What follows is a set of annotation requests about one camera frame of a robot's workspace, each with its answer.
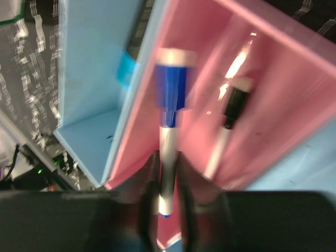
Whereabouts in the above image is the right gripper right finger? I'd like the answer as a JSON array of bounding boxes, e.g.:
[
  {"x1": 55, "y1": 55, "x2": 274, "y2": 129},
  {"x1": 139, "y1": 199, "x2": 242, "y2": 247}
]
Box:
[{"x1": 177, "y1": 153, "x2": 335, "y2": 251}]

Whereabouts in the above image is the thin white pen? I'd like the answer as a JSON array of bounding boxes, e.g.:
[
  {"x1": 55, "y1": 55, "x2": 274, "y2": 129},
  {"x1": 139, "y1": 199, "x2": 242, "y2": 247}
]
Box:
[{"x1": 204, "y1": 76, "x2": 254, "y2": 180}]

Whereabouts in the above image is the blue eraser cap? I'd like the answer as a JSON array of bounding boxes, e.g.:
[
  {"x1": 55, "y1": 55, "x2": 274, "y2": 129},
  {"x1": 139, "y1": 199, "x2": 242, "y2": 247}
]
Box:
[{"x1": 116, "y1": 51, "x2": 139, "y2": 88}]

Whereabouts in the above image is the white marker blue tip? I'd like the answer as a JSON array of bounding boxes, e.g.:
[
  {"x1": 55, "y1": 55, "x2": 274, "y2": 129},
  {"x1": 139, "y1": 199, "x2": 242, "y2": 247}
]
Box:
[{"x1": 155, "y1": 48, "x2": 196, "y2": 218}]

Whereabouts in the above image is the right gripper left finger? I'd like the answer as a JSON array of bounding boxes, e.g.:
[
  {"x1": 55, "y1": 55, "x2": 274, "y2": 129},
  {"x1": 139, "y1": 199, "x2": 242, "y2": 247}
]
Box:
[{"x1": 1, "y1": 151, "x2": 160, "y2": 251}]

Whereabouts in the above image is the pink bin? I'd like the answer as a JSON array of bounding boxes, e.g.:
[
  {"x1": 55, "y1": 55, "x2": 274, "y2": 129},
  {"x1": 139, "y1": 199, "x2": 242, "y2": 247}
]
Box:
[{"x1": 106, "y1": 1, "x2": 335, "y2": 251}]

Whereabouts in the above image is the light blue bin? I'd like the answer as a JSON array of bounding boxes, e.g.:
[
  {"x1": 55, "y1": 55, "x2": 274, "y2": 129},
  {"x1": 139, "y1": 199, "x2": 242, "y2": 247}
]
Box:
[
  {"x1": 247, "y1": 131, "x2": 335, "y2": 193},
  {"x1": 55, "y1": 1, "x2": 167, "y2": 187}
]

